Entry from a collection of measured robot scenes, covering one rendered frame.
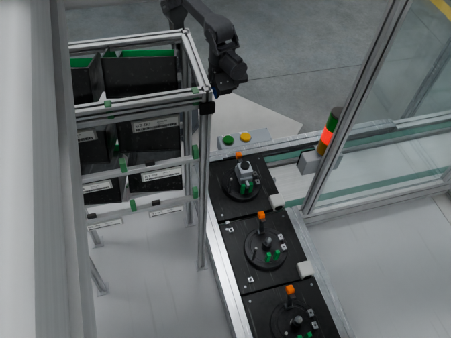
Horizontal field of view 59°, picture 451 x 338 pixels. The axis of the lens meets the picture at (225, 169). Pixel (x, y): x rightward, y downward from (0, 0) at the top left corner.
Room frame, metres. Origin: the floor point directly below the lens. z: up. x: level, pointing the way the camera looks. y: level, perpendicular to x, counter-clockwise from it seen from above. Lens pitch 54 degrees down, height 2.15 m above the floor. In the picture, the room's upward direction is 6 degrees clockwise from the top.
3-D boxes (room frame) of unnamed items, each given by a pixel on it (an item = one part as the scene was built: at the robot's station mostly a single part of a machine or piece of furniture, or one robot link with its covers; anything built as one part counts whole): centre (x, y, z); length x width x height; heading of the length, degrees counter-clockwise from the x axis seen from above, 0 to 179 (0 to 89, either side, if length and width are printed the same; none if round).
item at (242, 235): (0.55, -0.15, 1.01); 0.24 x 0.24 x 0.13; 21
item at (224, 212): (0.79, -0.06, 0.96); 0.24 x 0.24 x 0.02; 21
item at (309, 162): (0.75, -0.28, 1.29); 0.12 x 0.05 x 0.25; 111
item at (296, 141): (1.03, -0.26, 0.91); 0.89 x 0.06 x 0.11; 111
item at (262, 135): (1.02, -0.06, 0.93); 0.21 x 0.07 x 0.06; 111
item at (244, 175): (0.78, -0.07, 1.06); 0.08 x 0.04 x 0.07; 21
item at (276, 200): (0.73, -0.19, 0.97); 0.05 x 0.05 x 0.04; 21
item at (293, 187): (0.88, -0.35, 0.91); 0.84 x 0.28 x 0.10; 111
